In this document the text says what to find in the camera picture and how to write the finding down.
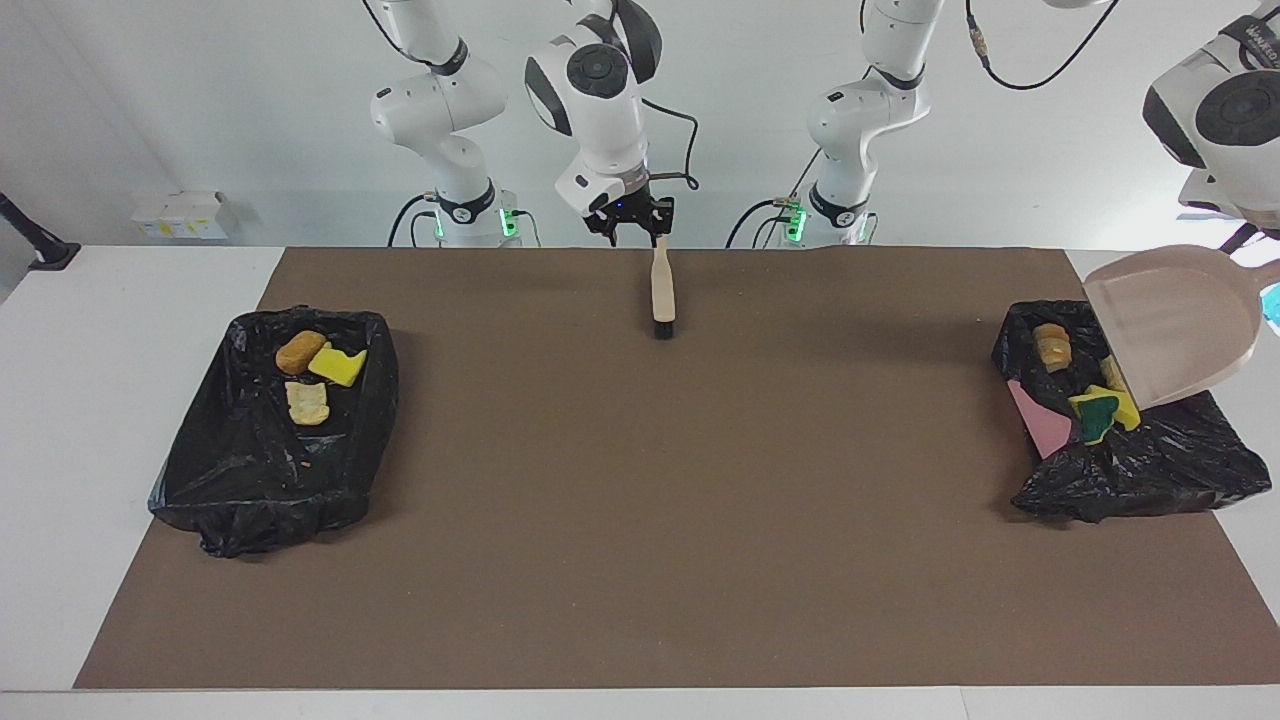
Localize beige hand brush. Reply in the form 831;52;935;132
651;236;678;340

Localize pink bin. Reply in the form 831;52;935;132
1007;378;1076;460

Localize crumpled black trash bag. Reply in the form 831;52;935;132
992;299;1273;524

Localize brown table mat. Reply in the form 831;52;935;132
73;247;1280;691

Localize black base cable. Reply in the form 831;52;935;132
388;193;541;248
727;198;801;249

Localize black bag lined bin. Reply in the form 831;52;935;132
148;307;400;559

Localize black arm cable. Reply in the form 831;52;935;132
640;96;701;193
964;0;1121;92

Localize white wall box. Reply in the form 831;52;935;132
131;190;239;241

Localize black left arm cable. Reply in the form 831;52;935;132
964;0;1121;92

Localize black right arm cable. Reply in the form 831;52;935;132
640;96;701;193

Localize brown foam nugget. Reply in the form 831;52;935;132
275;330;328;376

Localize tan foam chunk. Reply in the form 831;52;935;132
1032;322;1073;374

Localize beige plastic dustpan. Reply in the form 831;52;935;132
1083;244;1280;412

